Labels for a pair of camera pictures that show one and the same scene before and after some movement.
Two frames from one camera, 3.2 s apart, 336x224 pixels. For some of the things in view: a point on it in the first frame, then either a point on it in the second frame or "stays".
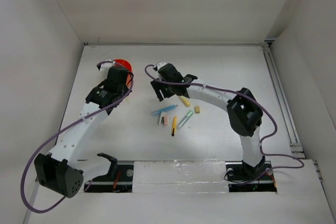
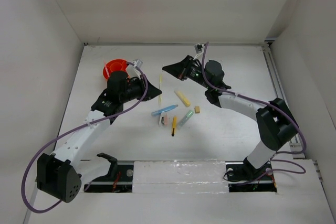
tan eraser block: [197, 109] stays
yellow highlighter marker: [185, 101] stays
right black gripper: [158, 85] -> [181, 68]
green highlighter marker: [186, 118] stays
